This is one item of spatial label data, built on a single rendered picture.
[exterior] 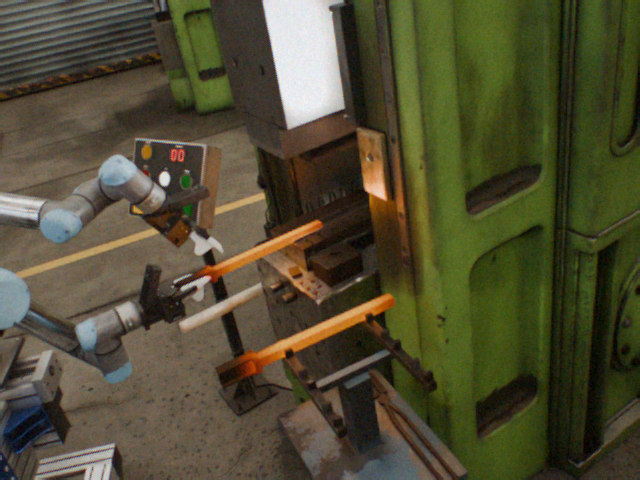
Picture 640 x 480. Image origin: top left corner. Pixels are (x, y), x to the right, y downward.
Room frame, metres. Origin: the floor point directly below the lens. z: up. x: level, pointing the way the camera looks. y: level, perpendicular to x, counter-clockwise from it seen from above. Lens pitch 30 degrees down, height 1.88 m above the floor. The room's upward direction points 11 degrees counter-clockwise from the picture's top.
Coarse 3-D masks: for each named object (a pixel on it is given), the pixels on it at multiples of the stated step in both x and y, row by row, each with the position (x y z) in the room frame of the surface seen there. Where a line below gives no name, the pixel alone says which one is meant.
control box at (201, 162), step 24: (144, 144) 2.09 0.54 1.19; (168, 144) 2.02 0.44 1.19; (192, 144) 1.96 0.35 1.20; (144, 168) 2.05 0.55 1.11; (168, 168) 1.98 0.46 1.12; (192, 168) 1.92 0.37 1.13; (216, 168) 1.94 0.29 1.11; (168, 192) 1.95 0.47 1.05; (216, 192) 1.92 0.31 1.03; (192, 216) 1.85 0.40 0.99
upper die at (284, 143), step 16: (336, 112) 1.58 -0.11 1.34; (256, 128) 1.61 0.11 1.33; (272, 128) 1.53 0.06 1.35; (304, 128) 1.53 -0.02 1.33; (320, 128) 1.55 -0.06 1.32; (336, 128) 1.58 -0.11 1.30; (352, 128) 1.60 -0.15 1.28; (256, 144) 1.63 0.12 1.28; (272, 144) 1.54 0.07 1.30; (288, 144) 1.51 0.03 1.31; (304, 144) 1.53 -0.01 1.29; (320, 144) 1.55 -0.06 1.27
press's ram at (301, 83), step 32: (224, 0) 1.63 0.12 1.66; (256, 0) 1.48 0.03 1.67; (288, 0) 1.48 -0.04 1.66; (320, 0) 1.52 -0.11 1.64; (224, 32) 1.67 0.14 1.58; (256, 32) 1.51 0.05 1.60; (288, 32) 1.48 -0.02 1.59; (320, 32) 1.52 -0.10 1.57; (256, 64) 1.54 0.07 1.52; (288, 64) 1.47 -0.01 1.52; (320, 64) 1.51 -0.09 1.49; (256, 96) 1.57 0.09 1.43; (288, 96) 1.46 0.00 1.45; (320, 96) 1.50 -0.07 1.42; (288, 128) 1.45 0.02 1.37
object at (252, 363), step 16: (368, 304) 1.18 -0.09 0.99; (384, 304) 1.18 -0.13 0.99; (336, 320) 1.14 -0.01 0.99; (352, 320) 1.14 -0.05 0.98; (304, 336) 1.11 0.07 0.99; (320, 336) 1.11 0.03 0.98; (272, 352) 1.07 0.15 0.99; (224, 368) 1.04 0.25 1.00; (240, 368) 1.05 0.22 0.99; (256, 368) 1.04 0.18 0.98; (224, 384) 1.03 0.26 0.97
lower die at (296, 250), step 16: (352, 192) 1.82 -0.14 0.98; (368, 192) 1.78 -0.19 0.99; (320, 208) 1.75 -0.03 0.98; (336, 208) 1.71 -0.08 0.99; (288, 224) 1.68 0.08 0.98; (304, 224) 1.65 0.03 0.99; (336, 224) 1.61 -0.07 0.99; (352, 224) 1.59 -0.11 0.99; (368, 224) 1.61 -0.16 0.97; (320, 240) 1.53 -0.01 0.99; (336, 240) 1.55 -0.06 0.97; (368, 240) 1.60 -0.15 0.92; (288, 256) 1.59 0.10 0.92; (304, 256) 1.50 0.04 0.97
